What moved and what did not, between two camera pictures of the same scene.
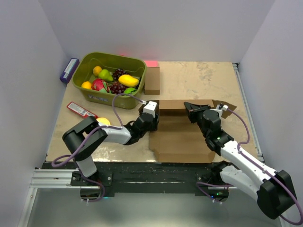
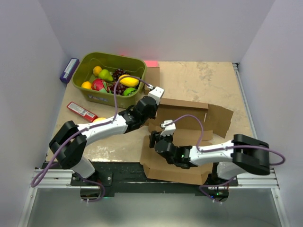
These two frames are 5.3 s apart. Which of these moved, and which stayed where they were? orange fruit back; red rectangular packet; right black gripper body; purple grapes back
Moved: right black gripper body
Stayed: red rectangular packet; orange fruit back; purple grapes back
